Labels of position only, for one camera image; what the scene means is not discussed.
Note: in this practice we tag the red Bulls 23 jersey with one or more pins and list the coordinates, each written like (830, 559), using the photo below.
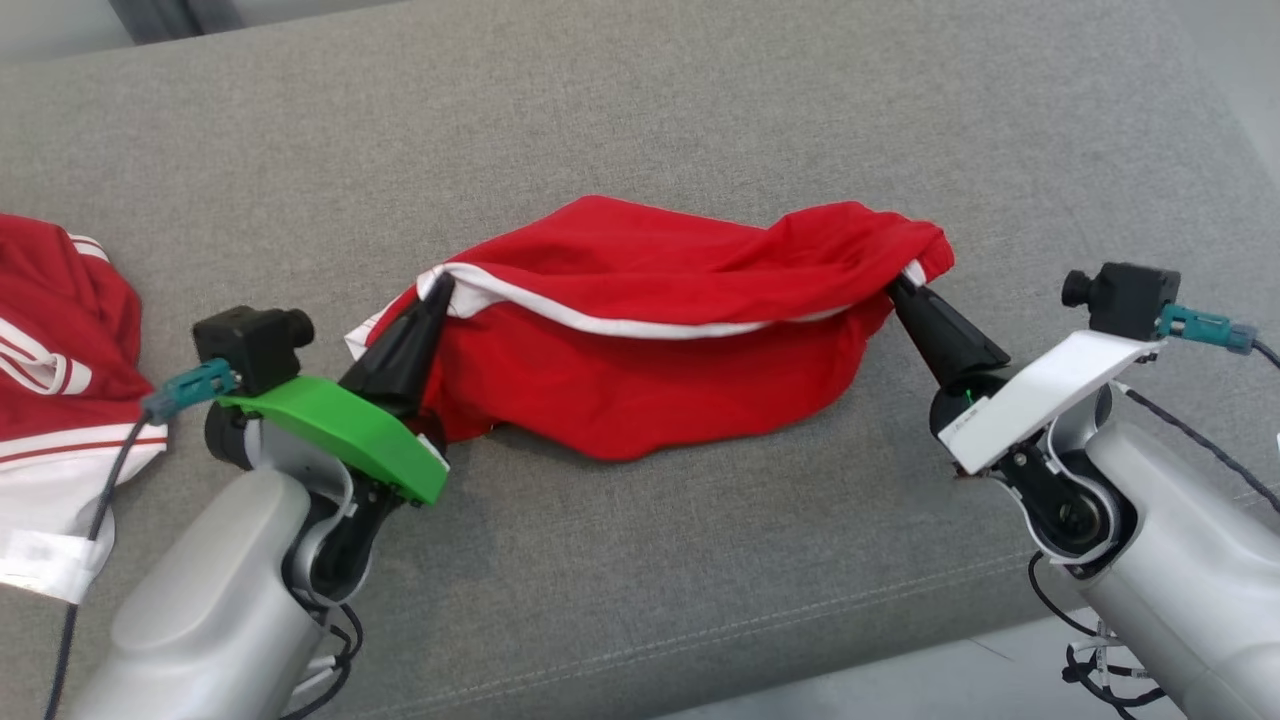
(60, 330)

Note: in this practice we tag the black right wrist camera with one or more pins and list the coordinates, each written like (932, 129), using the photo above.
(1130, 295)

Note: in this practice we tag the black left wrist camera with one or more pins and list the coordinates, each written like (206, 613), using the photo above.
(250, 345)

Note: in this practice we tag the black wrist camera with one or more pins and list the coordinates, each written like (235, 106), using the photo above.
(250, 345)
(1130, 295)

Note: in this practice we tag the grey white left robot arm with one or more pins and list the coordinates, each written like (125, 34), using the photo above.
(210, 600)

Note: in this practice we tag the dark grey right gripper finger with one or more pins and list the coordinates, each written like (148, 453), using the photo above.
(930, 345)
(965, 340)

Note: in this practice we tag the red shorts white trim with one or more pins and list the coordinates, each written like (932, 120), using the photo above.
(650, 370)

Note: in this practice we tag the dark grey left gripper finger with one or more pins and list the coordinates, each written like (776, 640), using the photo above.
(385, 355)
(425, 350)

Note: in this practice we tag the dark grey curtain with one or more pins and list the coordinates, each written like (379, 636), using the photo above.
(175, 18)

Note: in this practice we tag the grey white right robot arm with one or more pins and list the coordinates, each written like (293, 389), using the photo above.
(1180, 540)

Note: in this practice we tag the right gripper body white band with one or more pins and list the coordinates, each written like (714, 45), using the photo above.
(1040, 395)

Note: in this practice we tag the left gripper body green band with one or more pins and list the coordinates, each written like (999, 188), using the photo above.
(340, 425)

